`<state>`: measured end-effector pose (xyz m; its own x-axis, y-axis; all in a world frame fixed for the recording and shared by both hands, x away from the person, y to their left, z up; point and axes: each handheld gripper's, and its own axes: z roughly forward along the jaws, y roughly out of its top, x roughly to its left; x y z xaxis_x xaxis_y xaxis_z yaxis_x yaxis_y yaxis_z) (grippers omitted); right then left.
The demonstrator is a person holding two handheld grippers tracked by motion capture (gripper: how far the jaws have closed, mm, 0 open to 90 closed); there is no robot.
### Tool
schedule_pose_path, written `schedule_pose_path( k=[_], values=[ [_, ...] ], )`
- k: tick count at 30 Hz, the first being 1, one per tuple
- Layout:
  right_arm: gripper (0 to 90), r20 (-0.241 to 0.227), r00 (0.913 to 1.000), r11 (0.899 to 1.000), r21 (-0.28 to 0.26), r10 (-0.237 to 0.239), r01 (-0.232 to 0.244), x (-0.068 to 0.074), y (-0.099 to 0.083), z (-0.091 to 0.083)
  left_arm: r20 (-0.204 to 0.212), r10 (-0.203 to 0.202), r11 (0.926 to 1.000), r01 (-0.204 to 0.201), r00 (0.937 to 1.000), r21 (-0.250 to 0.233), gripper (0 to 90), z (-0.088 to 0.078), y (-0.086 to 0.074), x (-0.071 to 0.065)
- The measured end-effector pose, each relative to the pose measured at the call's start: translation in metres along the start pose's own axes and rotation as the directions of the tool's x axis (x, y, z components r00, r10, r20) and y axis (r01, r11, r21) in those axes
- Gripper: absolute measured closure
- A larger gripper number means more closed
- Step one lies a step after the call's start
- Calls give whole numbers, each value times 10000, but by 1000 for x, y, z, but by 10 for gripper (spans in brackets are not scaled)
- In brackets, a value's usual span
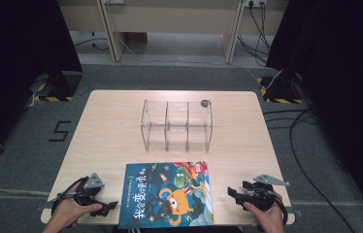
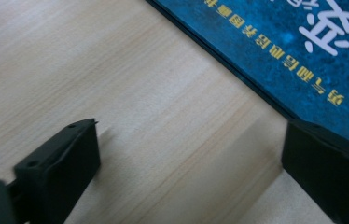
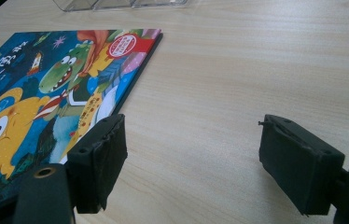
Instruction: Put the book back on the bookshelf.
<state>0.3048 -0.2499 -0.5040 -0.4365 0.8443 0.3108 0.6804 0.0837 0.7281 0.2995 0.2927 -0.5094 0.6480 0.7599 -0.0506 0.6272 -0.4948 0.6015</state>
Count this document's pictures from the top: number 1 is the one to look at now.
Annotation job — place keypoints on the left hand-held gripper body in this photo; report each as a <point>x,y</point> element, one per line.
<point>89,194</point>

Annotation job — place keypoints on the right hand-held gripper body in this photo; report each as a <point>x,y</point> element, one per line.
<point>260,195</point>

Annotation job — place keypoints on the blue picture book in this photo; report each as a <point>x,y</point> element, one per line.
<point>170,194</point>

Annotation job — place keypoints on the clear acrylic book rack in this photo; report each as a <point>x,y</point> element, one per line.
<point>176,126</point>

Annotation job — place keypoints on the person's right hand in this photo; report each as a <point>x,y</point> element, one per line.
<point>267,216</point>

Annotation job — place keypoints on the person's left hand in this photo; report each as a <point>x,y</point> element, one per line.
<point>69,210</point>

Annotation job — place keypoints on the person's dark striped clothing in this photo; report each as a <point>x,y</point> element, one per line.
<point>176,230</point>

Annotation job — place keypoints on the round grey table grommet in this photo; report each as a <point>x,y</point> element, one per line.
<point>205,103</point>

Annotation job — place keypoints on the black stand base hazard tape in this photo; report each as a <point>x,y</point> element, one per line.
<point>280,92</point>
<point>59,87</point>

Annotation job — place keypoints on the black curtain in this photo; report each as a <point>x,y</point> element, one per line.
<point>14,48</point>
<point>341,64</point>

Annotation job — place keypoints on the brown box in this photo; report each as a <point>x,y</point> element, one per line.
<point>137,37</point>

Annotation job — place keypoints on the white power strip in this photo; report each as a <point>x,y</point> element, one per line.
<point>255,2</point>

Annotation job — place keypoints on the beige wooden desk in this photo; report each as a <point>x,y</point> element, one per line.
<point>170,16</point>

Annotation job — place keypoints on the grey table bracket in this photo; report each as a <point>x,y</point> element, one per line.
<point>45,205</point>
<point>296,212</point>

